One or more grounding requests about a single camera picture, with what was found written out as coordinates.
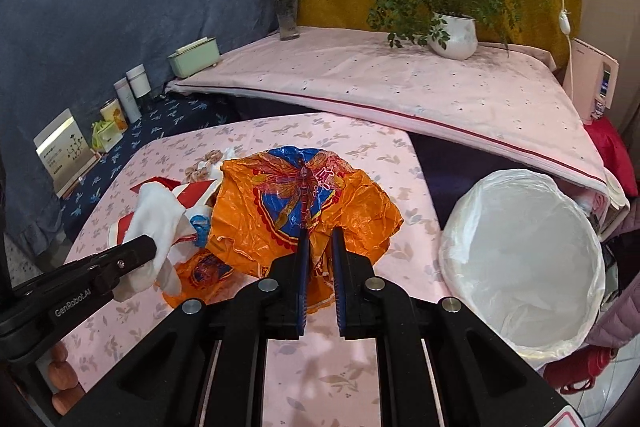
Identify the orange blue plastic bag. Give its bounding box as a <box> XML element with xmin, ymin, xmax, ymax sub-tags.
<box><xmin>164</xmin><ymin>146</ymin><xmax>402</xmax><ymax>313</ymax></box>

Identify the red white paper cup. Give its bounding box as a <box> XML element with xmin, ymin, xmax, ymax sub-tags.
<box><xmin>107</xmin><ymin>176</ymin><xmax>221</xmax><ymax>247</ymax></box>

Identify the white paper towel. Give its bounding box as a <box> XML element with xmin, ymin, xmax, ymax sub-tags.
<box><xmin>113</xmin><ymin>182</ymin><xmax>186</xmax><ymax>303</ymax></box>

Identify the white lined trash bin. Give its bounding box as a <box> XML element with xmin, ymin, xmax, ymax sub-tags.
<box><xmin>438</xmin><ymin>169</ymin><xmax>605</xmax><ymax>369</ymax></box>

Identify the pink floral tablecloth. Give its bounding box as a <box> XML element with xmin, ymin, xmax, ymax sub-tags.
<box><xmin>70</xmin><ymin>113</ymin><xmax>447</xmax><ymax>426</ymax></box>

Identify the white floral card stand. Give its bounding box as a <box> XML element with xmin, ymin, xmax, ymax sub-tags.
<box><xmin>34</xmin><ymin>108</ymin><xmax>99</xmax><ymax>198</ymax></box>

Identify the green white small box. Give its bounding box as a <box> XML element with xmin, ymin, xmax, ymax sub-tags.
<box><xmin>91</xmin><ymin>120</ymin><xmax>122</xmax><ymax>153</ymax></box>

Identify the yellow orange small box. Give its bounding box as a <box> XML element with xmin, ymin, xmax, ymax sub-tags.
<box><xmin>100</xmin><ymin>98</ymin><xmax>128</xmax><ymax>132</ymax></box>

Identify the navy floral cloth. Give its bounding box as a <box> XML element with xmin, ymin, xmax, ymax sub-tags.
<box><xmin>61</xmin><ymin>93</ymin><xmax>241</xmax><ymax>242</ymax></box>

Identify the pale pink dotted cushion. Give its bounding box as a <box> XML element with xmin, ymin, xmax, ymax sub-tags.
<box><xmin>166</xmin><ymin>27</ymin><xmax>608</xmax><ymax>209</ymax></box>

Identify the pink puffer jacket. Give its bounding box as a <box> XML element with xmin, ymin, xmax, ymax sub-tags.
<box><xmin>586</xmin><ymin>198</ymin><xmax>639</xmax><ymax>349</ymax></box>

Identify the white cosmetic jar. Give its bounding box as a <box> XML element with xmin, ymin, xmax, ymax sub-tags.
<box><xmin>126</xmin><ymin>64</ymin><xmax>151</xmax><ymax>98</ymax></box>

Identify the green tissue box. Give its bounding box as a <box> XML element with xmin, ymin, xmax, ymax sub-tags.
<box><xmin>168</xmin><ymin>37</ymin><xmax>220</xmax><ymax>79</ymax></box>

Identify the red cushion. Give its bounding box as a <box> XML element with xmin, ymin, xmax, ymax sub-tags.
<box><xmin>584</xmin><ymin>116</ymin><xmax>639</xmax><ymax>197</ymax></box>

